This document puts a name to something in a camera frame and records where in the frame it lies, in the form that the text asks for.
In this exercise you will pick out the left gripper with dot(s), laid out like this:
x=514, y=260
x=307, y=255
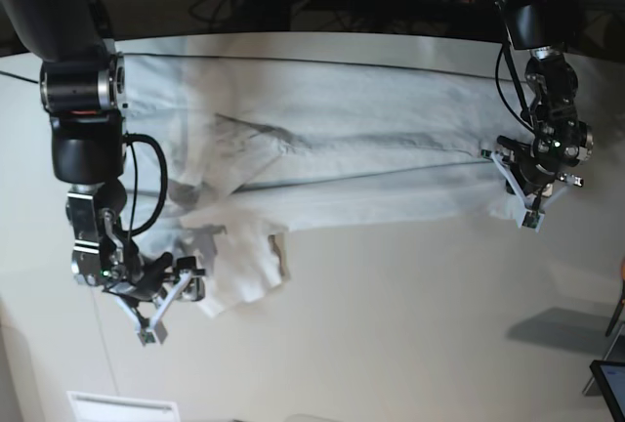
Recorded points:
x=533, y=174

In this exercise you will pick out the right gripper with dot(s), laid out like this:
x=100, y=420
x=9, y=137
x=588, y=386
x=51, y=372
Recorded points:
x=145, y=281

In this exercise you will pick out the white T-shirt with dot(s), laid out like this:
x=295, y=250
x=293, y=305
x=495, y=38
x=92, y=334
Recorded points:
x=257, y=148

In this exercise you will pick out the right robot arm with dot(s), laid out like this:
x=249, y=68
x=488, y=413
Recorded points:
x=82, y=89

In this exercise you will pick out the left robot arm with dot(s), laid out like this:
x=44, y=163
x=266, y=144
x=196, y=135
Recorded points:
x=546, y=86

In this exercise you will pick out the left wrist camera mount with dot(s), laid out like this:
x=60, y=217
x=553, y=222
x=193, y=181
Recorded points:
x=531, y=209

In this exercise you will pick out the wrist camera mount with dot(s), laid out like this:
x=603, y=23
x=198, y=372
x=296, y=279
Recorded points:
x=531, y=209
x=148, y=317

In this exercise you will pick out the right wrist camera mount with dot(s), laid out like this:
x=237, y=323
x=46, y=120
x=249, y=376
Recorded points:
x=148, y=317

